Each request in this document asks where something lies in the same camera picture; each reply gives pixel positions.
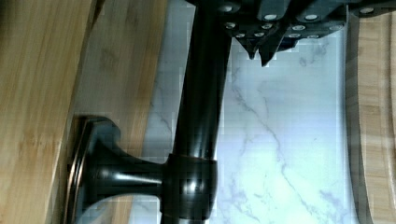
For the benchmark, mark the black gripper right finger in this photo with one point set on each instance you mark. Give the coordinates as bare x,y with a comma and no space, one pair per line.
292,20

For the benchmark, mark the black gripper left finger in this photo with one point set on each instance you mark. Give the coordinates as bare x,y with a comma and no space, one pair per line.
254,23

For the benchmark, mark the wooden drawer with black handle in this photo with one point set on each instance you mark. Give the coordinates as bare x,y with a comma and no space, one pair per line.
62,58

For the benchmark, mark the bamboo cutting board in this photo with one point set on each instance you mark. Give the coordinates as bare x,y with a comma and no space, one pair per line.
370,114

